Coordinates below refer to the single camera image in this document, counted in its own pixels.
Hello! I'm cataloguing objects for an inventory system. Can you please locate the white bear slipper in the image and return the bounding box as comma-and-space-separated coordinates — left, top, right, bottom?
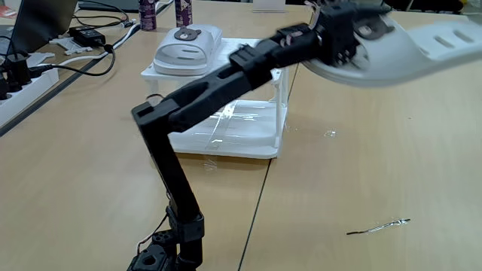
300, 10, 482, 89
152, 24, 224, 77

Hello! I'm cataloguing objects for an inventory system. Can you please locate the white plastic open box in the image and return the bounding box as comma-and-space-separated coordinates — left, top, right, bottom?
141, 36, 290, 160

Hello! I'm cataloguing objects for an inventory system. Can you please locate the black chair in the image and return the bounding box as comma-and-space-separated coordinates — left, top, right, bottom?
387, 0, 465, 14

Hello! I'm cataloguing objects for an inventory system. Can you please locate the white stand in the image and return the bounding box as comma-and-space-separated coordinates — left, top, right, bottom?
252, 0, 287, 14

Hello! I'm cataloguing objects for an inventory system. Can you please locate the purple can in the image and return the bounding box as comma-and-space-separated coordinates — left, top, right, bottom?
174, 0, 194, 28
138, 0, 157, 32

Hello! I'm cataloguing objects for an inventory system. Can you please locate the thin tape strip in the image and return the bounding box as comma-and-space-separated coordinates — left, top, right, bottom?
346, 218, 412, 236

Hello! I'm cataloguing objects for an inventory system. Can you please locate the dark flat device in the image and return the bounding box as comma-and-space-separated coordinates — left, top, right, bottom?
78, 0, 141, 14

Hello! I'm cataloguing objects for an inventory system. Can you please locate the black power adapter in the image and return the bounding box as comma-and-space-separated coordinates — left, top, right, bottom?
69, 25, 107, 48

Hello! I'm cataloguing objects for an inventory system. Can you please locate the white printed part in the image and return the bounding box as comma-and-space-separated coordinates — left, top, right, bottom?
48, 36, 94, 56

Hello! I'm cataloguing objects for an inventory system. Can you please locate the dark laptop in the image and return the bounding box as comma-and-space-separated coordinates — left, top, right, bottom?
6, 0, 79, 54

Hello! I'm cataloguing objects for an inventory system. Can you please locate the white flat piece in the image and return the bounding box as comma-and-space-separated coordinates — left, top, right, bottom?
25, 51, 56, 69

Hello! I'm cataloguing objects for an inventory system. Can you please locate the white power strip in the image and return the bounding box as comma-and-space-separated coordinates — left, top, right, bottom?
0, 67, 60, 128

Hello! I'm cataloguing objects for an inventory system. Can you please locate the black plug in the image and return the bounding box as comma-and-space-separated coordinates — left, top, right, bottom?
0, 77, 11, 101
4, 52, 33, 87

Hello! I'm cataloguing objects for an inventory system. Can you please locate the looped black cable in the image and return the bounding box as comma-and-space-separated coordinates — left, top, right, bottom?
72, 0, 131, 29

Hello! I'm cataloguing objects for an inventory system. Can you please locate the black power cable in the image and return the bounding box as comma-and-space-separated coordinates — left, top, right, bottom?
29, 43, 117, 78

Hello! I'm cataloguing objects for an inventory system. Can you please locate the white cable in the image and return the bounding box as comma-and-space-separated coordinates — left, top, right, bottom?
56, 23, 142, 67

